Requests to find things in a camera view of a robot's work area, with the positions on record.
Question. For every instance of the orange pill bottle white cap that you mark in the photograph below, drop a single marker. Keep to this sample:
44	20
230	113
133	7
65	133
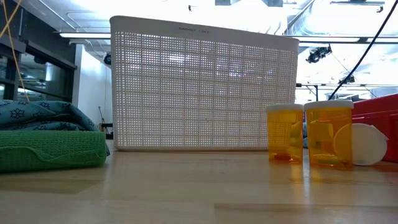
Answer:
323	137
368	144
284	137

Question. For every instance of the blue patterned hospital gown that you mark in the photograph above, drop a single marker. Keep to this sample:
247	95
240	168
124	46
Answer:
40	115
305	137

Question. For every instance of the white perforated plastic basket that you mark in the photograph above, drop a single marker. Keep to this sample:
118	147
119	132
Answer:
202	93

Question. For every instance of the black ceiling spotlight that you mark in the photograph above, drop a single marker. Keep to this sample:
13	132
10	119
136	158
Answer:
317	54

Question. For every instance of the long ceiling light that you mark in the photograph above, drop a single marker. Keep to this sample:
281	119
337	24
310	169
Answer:
84	35

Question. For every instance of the red first aid kit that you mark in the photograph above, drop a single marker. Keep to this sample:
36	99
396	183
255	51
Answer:
377	109

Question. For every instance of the black round wall camera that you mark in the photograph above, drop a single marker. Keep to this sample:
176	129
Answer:
107	59

